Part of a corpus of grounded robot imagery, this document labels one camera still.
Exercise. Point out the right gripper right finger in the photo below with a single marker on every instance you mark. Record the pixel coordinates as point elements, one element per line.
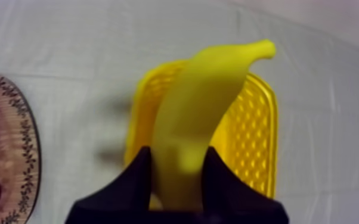
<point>229,197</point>

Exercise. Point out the yellow plastic basket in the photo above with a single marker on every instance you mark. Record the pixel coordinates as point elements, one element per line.
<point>251,131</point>

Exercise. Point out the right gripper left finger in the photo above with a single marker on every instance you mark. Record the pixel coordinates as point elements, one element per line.
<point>126,194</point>

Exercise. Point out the round wooden board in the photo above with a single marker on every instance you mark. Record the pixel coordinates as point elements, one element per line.
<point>16,150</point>

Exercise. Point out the yellow toy banana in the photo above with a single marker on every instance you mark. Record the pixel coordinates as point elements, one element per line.
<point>195,125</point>

